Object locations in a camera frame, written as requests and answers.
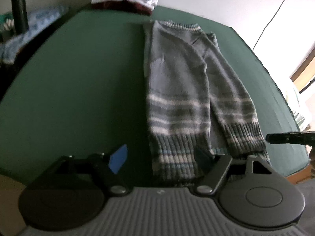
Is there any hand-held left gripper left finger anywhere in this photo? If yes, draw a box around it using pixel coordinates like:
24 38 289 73
53 144 133 197

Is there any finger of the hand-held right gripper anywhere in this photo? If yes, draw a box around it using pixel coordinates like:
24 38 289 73
266 132 315 145

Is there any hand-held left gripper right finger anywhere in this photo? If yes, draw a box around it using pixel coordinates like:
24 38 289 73
194 146 281 197

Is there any grey striped knit sweater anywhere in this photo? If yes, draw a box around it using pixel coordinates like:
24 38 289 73
143 20 271 187

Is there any wooden table edge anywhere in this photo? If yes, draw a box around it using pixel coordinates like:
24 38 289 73
287 165 310 183

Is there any green table cloth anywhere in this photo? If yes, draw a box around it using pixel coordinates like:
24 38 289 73
0 5 309 192

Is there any blue patterned cloth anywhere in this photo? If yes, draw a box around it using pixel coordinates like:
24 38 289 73
0 5 69 64

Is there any dark cylinder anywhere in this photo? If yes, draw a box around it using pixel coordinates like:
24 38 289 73
10 0 29 33

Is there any wooden door frame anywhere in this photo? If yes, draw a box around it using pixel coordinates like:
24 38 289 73
290 52 315 94

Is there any black cable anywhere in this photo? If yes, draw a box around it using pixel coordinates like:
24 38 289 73
252 0 299 51

